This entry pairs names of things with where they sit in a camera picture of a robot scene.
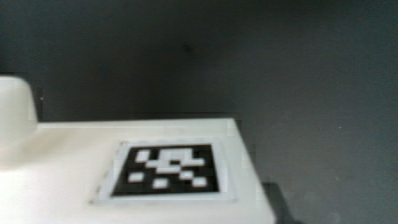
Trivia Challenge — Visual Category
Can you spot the white drawer tray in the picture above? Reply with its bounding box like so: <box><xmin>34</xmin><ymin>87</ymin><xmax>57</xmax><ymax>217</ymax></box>
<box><xmin>0</xmin><ymin>76</ymin><xmax>278</xmax><ymax>224</ymax></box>

